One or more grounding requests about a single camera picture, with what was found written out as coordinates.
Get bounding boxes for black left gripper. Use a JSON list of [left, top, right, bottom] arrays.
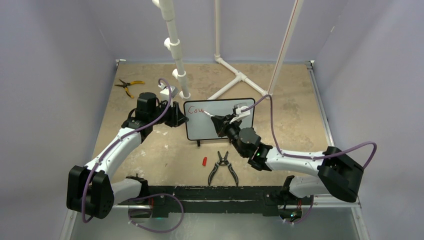
[[149, 99, 188, 128]]

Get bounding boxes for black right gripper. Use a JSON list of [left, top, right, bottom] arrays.
[[213, 113, 247, 157]]

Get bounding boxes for black framed whiteboard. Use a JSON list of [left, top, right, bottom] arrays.
[[183, 97, 256, 141]]

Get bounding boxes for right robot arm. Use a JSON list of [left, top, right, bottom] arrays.
[[210, 115, 364, 204]]

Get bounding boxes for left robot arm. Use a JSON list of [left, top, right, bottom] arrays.
[[66, 90, 188, 219]]

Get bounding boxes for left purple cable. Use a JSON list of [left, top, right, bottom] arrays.
[[81, 77, 173, 224]]

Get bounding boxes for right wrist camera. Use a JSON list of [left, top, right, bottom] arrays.
[[229, 102, 251, 124]]

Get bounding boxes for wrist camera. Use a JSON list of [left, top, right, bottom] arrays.
[[229, 102, 251, 124], [158, 83, 179, 101]]

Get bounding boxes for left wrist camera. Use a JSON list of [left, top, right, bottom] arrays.
[[158, 83, 179, 101]]

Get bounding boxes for black grey wire stripper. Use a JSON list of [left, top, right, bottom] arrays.
[[207, 150, 240, 187]]

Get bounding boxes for yellow handled needle-nose pliers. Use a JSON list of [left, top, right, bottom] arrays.
[[114, 79, 145, 99]]

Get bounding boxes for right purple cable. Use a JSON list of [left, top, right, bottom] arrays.
[[246, 94, 378, 170]]

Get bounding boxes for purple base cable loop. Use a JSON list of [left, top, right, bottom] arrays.
[[127, 193, 185, 235]]

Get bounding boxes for metal corner bracket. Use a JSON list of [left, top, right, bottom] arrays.
[[115, 59, 127, 67]]

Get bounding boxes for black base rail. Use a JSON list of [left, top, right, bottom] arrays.
[[123, 184, 300, 218]]

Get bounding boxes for white PVC pipe frame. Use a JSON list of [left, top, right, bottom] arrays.
[[151, 0, 304, 100]]

